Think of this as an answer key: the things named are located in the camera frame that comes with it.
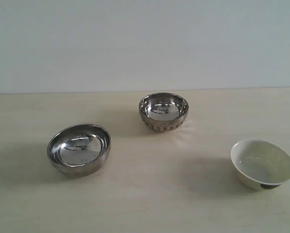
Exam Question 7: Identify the patterned steel bowl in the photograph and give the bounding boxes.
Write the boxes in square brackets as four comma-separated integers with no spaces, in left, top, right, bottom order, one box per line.
[138,92,189,133]

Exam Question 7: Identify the wide plain steel bowl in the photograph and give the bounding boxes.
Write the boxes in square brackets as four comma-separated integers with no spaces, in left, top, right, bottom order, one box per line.
[47,123,111,178]

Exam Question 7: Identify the white ceramic bowl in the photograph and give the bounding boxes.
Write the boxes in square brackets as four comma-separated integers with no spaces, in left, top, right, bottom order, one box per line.
[229,139,290,190]

